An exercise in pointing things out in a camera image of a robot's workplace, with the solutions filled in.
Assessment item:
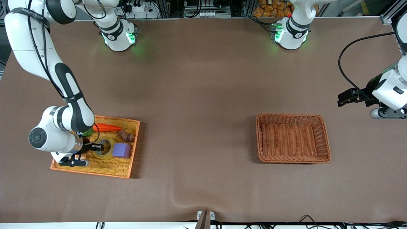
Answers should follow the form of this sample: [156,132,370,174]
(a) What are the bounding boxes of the purple foam cube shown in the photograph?
[112,143,132,159]

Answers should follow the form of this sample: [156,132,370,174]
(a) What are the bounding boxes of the aluminium frame profile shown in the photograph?
[380,0,407,25]

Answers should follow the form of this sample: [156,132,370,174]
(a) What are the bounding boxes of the orange snack pile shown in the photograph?
[253,0,294,18]

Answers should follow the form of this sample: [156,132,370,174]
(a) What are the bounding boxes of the yellow wicker tray orange rim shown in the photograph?
[50,114,141,179]

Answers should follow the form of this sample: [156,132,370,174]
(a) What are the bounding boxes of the small brown toy figure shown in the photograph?
[117,129,135,142]

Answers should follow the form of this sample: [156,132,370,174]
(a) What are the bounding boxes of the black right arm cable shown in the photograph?
[27,0,107,150]

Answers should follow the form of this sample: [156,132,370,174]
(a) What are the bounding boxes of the metal table edge bracket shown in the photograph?
[195,210,216,229]

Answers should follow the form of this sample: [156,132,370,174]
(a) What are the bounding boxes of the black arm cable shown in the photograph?
[27,0,107,150]
[338,32,397,103]

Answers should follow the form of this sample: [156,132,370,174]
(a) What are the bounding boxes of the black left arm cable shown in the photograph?
[338,32,397,103]

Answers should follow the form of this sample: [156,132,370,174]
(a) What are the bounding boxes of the orange toy carrot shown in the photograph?
[83,123,122,137]

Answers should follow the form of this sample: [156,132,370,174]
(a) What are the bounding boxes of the brown wicker basket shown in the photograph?
[256,113,331,164]

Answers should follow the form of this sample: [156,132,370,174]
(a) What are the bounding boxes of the white slim power strip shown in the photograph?
[184,10,214,18]

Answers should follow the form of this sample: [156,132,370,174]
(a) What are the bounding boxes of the white power strip with plugs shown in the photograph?
[122,0,160,19]

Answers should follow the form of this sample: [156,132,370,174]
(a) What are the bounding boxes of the black floor cable bundle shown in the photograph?
[210,215,407,229]

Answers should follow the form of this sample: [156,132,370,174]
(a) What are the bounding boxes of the yellowish clear tape roll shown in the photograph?
[92,137,116,160]

